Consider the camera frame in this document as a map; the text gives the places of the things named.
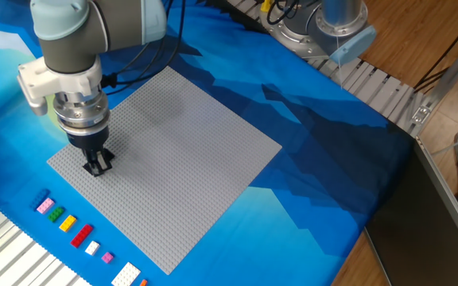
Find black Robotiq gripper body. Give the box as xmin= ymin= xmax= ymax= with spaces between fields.
xmin=66 ymin=126 xmax=111 ymax=156

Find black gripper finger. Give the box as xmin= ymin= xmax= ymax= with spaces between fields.
xmin=82 ymin=150 xmax=102 ymax=178
xmin=95 ymin=147 xmax=115 ymax=172

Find black Lego plate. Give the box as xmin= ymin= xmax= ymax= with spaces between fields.
xmin=82 ymin=150 xmax=115 ymax=178

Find blue Lego brick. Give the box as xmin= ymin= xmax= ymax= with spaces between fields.
xmin=29 ymin=187 xmax=51 ymax=211

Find green Lego brick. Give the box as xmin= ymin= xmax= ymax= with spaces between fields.
xmin=47 ymin=206 xmax=66 ymax=223

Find pink Lego brick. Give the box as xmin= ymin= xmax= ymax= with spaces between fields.
xmin=36 ymin=197 xmax=56 ymax=215

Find yellow Lego brick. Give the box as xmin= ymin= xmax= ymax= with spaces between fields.
xmin=58 ymin=214 xmax=78 ymax=234

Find red Lego brick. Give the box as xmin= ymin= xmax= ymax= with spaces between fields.
xmin=69 ymin=223 xmax=95 ymax=249

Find large grey Lego baseplate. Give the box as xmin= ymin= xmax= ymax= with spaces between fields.
xmin=46 ymin=65 xmax=283 ymax=276

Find small white Lego brick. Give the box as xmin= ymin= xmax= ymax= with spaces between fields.
xmin=83 ymin=240 xmax=101 ymax=257

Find large white Lego plate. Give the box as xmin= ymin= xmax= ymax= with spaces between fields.
xmin=111 ymin=261 xmax=142 ymax=286

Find blue mountain print cloth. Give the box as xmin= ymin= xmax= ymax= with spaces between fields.
xmin=0 ymin=0 xmax=415 ymax=286

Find black flat panel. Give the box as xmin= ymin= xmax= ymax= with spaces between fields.
xmin=366 ymin=138 xmax=458 ymax=286

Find black looped base cable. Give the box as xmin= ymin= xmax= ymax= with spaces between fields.
xmin=266 ymin=0 xmax=301 ymax=25

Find black floor cables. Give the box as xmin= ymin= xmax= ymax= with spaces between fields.
xmin=413 ymin=17 xmax=458 ymax=91

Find aluminium beam with corner bracket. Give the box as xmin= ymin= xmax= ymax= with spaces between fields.
xmin=409 ymin=27 xmax=458 ymax=138

